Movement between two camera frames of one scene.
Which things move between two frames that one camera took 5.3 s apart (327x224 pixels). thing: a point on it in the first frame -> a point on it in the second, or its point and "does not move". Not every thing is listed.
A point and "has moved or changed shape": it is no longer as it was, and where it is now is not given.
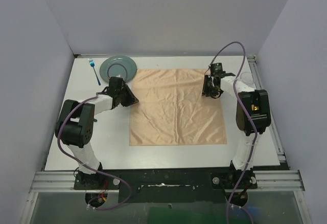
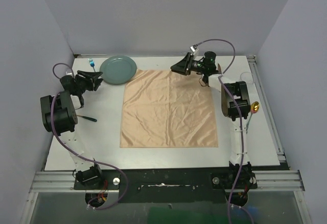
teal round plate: (118, 66) does not move
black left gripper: (132, 98) -> (91, 78)
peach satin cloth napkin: (172, 110) has moved or changed shape
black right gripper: (207, 91) -> (184, 66)
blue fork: (92, 64) does not move
